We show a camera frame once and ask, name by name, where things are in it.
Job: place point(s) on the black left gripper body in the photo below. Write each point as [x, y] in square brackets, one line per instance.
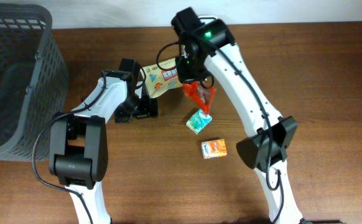
[145, 109]

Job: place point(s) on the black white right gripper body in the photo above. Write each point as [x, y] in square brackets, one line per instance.
[191, 68]

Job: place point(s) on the red snack bag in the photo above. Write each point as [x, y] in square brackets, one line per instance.
[201, 96]

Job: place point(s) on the beige wet wipes pack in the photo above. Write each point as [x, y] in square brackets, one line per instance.
[159, 81]

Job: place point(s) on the teal tissue pack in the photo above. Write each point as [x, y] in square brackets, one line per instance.
[198, 121]

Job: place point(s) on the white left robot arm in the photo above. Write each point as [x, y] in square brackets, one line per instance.
[78, 141]

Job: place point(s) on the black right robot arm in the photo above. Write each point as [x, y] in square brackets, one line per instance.
[210, 50]

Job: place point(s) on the white barcode scanner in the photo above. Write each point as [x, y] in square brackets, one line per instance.
[207, 17]

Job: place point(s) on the orange tissue pack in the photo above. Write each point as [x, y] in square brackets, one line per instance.
[213, 149]

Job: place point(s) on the grey plastic mesh basket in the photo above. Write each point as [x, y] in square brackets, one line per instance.
[34, 78]

